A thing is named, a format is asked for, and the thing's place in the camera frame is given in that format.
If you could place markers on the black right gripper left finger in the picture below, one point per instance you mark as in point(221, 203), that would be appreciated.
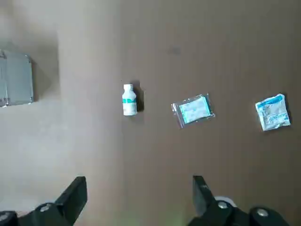
point(70, 200)

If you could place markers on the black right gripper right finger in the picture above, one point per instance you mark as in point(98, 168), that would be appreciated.
point(202, 200)

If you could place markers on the clear bag of bandages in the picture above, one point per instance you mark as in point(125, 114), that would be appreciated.
point(194, 109)

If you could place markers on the white disinfectant bottle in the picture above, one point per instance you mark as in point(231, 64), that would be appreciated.
point(129, 106)

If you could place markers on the aluminium first-aid case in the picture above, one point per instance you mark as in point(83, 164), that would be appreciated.
point(18, 80)

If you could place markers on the white blue gauze packet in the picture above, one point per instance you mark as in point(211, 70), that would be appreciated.
point(272, 113)

